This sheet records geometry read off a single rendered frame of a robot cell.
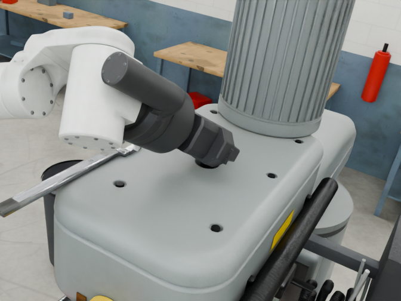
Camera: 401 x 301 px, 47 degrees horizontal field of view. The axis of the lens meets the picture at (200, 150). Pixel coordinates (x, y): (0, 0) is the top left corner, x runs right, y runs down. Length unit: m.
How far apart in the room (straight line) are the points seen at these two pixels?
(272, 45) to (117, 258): 0.42
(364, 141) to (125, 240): 4.66
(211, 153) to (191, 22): 4.95
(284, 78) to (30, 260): 2.79
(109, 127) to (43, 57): 0.12
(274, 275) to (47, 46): 0.40
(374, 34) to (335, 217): 3.70
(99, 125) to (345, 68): 4.56
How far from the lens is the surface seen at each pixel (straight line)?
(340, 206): 1.33
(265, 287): 0.62
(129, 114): 0.49
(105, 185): 0.61
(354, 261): 1.03
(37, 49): 0.53
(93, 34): 0.49
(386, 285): 0.94
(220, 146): 0.60
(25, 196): 0.58
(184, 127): 0.55
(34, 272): 3.28
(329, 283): 1.08
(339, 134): 1.28
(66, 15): 5.87
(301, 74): 0.78
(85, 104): 0.47
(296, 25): 0.76
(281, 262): 0.67
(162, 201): 0.59
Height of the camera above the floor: 2.22
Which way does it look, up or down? 27 degrees down
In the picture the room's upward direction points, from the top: 9 degrees clockwise
